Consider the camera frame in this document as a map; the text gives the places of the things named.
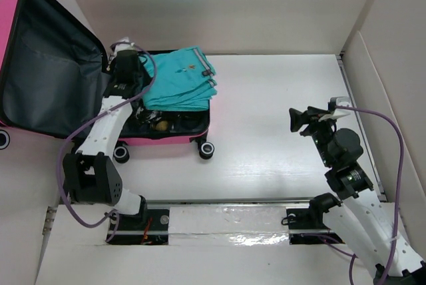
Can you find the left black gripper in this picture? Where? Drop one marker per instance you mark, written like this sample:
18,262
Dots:
146,82

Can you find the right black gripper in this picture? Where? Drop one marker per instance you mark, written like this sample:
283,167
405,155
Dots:
313,114

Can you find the black white tie-dye shirt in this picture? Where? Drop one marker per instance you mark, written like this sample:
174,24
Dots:
145,116

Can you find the turquoise shorts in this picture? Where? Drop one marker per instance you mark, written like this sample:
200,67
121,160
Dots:
184,81

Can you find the wooden brush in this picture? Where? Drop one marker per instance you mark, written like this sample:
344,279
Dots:
162,126

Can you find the black headphones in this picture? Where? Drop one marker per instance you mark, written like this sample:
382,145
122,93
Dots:
185,124

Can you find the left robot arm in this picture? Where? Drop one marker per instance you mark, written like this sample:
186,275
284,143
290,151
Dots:
90,175

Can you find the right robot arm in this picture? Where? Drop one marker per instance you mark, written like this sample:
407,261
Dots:
352,208

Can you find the pink hard-shell suitcase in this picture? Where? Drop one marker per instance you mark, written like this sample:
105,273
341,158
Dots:
54,73

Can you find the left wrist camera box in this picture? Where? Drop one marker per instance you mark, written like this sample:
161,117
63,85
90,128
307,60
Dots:
123,44

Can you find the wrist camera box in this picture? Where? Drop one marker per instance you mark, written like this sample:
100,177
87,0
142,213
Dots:
123,44
335,110

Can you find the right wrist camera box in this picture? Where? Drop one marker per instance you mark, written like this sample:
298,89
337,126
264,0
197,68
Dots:
335,110

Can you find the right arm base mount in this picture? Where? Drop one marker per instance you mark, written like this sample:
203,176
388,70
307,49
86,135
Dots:
305,230

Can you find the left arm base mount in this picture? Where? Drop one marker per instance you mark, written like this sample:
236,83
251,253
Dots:
150,230

